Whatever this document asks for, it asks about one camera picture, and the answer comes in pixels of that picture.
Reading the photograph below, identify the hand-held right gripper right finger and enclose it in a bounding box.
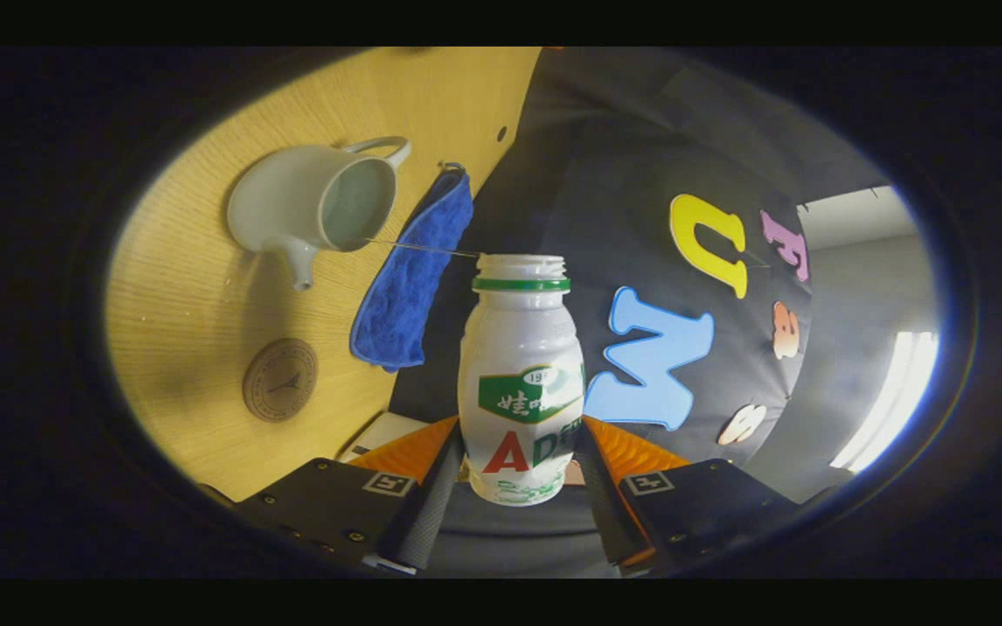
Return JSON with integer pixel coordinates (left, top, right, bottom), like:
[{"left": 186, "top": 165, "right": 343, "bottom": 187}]
[{"left": 575, "top": 416, "right": 802, "bottom": 570}]

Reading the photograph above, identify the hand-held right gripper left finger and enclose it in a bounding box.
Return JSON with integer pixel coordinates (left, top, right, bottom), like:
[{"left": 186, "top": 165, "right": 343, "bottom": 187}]
[{"left": 244, "top": 416, "right": 465, "bottom": 575}]

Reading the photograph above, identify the white water bottle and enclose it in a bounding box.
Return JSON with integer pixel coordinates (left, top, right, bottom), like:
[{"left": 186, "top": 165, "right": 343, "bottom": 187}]
[{"left": 458, "top": 253, "right": 587, "bottom": 507}]

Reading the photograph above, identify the round brown coaster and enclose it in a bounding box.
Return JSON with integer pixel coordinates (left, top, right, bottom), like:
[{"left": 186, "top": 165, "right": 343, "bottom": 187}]
[{"left": 243, "top": 338, "right": 319, "bottom": 423}]

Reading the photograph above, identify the white teacup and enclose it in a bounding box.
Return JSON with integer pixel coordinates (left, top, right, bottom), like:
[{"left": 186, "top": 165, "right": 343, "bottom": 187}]
[{"left": 226, "top": 137, "right": 412, "bottom": 292}]

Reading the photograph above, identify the white toaster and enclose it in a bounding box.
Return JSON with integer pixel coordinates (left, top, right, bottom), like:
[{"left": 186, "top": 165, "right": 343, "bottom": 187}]
[{"left": 340, "top": 411, "right": 432, "bottom": 463}]

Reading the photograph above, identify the blue towel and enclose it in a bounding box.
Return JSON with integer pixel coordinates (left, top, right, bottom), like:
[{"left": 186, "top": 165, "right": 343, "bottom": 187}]
[{"left": 350, "top": 163, "right": 475, "bottom": 373}]

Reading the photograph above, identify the black backdrop cloth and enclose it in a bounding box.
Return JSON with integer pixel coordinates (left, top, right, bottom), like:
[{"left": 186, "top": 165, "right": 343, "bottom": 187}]
[{"left": 388, "top": 48, "right": 893, "bottom": 579}]

